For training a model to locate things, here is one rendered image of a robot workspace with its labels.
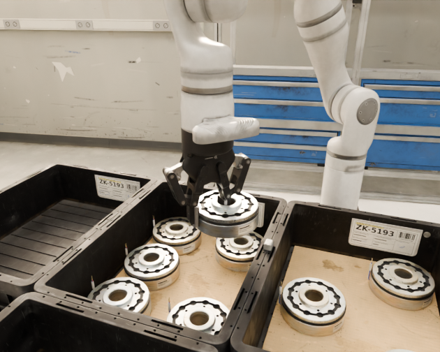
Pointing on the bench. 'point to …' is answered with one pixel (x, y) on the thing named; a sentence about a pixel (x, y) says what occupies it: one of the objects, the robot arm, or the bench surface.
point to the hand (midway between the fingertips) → (208, 211)
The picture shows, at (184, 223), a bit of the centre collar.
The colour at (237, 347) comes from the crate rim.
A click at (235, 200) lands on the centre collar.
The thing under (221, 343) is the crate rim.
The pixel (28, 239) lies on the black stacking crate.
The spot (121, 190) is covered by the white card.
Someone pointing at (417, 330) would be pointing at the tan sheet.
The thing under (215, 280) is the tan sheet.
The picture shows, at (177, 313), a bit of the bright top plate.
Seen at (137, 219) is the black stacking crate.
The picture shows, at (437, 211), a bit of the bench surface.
